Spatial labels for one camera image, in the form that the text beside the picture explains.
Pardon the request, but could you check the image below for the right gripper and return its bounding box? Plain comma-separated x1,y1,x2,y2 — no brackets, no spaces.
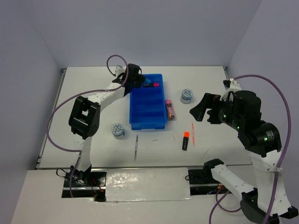
188,91,242,128

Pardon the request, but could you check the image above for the pink capped black highlighter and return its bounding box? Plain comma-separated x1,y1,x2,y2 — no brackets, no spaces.
142,83,159,88

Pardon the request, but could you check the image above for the orange capped black highlighter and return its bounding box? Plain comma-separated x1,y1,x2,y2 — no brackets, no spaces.
182,132,190,151

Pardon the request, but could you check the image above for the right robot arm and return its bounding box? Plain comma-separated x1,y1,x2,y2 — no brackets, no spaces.
190,79,299,224

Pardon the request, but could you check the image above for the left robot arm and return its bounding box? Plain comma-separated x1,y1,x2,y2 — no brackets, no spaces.
69,63,146,186

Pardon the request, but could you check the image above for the orange thin pen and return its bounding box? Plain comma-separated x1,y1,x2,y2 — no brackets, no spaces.
192,122,195,147

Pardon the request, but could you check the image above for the right blue tape roll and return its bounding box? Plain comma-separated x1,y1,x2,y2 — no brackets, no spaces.
180,89,193,104

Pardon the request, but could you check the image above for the blue tape roll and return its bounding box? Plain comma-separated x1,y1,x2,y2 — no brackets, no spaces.
111,123,125,139
180,89,193,104

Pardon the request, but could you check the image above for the blue plastic compartment tray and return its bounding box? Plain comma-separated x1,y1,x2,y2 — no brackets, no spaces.
129,74,167,130

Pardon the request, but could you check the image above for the left blue tape roll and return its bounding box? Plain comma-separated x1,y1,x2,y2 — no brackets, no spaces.
111,123,125,139

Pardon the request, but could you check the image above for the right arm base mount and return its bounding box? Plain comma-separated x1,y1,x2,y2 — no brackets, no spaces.
185,169,227,196

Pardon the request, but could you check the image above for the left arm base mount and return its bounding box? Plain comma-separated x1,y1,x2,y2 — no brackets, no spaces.
56,169,107,202

